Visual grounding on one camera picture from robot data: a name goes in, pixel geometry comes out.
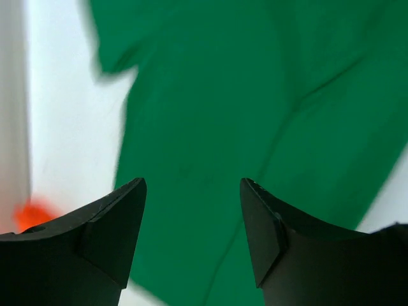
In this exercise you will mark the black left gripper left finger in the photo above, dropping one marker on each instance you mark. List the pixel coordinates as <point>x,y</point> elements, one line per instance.
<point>81,258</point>

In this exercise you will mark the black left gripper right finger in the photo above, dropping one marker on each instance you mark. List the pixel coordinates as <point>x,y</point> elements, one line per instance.
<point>298,259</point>

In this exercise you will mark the orange t shirt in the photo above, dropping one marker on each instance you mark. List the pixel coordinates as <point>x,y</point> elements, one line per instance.
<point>33,212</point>

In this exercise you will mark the green t shirt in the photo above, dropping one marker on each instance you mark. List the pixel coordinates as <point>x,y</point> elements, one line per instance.
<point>307,98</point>

